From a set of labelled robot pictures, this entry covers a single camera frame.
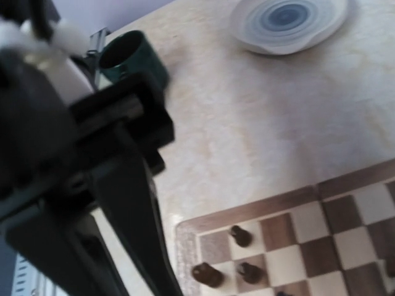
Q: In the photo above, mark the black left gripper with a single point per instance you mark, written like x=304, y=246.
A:
x=44, y=142

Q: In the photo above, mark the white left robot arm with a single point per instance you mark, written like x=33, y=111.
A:
x=57, y=234

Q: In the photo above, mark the wooden folding chess board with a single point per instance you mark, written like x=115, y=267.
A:
x=333, y=238

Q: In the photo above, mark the dark green mug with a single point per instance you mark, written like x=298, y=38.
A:
x=130, y=53

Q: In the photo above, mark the white blue swirl plate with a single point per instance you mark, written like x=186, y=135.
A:
x=280, y=28

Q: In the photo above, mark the aluminium frame rail front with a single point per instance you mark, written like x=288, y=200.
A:
x=28, y=281

